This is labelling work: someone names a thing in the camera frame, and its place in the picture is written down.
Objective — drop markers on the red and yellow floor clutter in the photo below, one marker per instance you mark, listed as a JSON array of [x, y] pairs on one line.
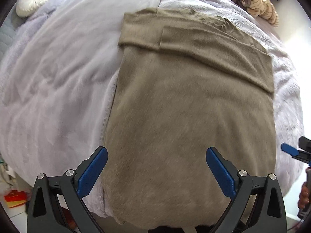
[[15, 198]]

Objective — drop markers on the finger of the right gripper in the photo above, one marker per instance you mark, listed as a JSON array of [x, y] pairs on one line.
[[302, 155], [304, 143]]

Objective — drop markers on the person's right hand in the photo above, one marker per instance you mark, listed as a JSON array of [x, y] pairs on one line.
[[303, 197]]

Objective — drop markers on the round white pleated cushion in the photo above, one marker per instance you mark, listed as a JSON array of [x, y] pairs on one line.
[[25, 8]]

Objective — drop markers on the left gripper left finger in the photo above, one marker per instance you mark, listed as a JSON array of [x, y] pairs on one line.
[[45, 213]]

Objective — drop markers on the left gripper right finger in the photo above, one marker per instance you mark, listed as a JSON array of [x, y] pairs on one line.
[[268, 211]]

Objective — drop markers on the lilac fleece blanket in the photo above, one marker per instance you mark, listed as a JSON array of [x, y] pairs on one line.
[[56, 97]]

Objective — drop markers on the lavender embossed bedspread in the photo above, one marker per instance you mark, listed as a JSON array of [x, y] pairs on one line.
[[288, 112]]

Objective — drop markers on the olive brown knit sweater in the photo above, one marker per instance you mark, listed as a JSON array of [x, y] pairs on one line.
[[187, 82]]

